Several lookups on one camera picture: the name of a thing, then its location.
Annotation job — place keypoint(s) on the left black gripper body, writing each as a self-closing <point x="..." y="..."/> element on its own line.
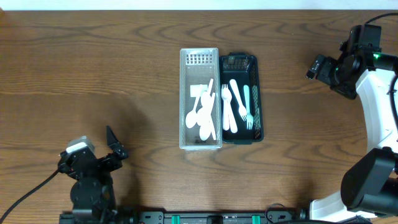
<point x="94" y="162"/>

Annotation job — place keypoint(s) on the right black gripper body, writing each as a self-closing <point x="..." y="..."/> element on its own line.
<point x="325" y="70"/>

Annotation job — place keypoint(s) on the white spoon diagonal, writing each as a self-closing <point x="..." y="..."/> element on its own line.
<point x="191" y="117"/>

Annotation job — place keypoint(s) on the mint green plastic fork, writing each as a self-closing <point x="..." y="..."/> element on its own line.
<point x="249" y="117"/>

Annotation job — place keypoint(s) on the white fork tines down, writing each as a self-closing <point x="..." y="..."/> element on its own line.
<point x="241" y="108"/>

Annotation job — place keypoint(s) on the white spoon horizontal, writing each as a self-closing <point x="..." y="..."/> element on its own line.
<point x="213" y="129"/>

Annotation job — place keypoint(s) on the white spoon of pair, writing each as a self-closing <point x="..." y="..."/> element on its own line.
<point x="205" y="130"/>
<point x="206" y="101"/>

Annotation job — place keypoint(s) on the white fork tines up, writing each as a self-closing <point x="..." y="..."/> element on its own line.
<point x="225" y="115"/>

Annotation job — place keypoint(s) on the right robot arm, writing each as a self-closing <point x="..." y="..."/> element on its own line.
<point x="363" y="71"/>

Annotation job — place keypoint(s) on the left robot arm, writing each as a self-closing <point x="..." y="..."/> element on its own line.
<point x="92" y="194"/>

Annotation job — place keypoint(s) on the black plastic mesh basket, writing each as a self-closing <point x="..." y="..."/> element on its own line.
<point x="244" y="69"/>

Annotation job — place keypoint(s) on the white label in tray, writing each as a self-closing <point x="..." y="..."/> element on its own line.
<point x="197" y="90"/>

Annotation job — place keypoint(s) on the clear plastic organizer tray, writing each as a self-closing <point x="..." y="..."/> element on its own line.
<point x="198" y="66"/>

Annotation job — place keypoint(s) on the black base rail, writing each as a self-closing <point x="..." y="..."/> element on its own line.
<point x="274" y="215"/>

